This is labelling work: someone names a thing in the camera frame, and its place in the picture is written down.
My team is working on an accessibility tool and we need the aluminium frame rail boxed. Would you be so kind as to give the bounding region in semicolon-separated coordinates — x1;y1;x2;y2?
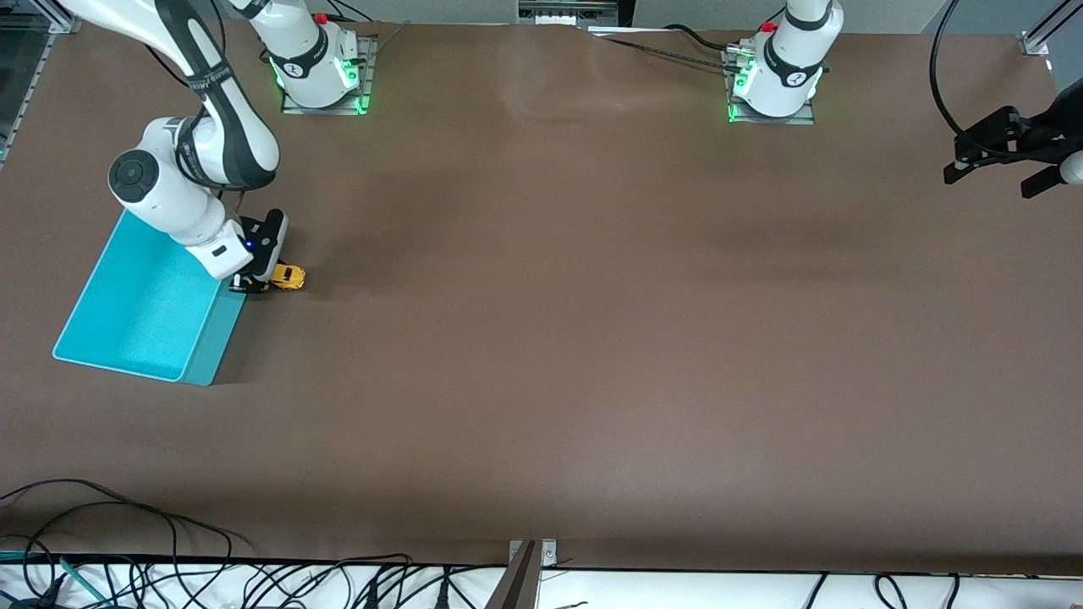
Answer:
1020;0;1083;57
0;0;81;170

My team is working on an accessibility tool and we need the black long arm cable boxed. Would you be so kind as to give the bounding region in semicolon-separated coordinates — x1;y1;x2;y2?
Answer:
929;0;991;157

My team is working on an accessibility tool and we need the grey camera mast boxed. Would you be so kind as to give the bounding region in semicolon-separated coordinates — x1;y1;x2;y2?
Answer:
484;541;542;609

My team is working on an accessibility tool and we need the black cable on table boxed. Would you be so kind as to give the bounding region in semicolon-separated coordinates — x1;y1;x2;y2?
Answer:
592;24;745;75

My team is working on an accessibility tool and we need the small metal mounting bracket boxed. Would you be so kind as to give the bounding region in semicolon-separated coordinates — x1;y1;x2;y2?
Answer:
509;539;559;568

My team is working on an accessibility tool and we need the turquoise plastic bin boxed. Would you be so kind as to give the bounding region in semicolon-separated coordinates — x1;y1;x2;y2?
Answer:
52;207;255;387

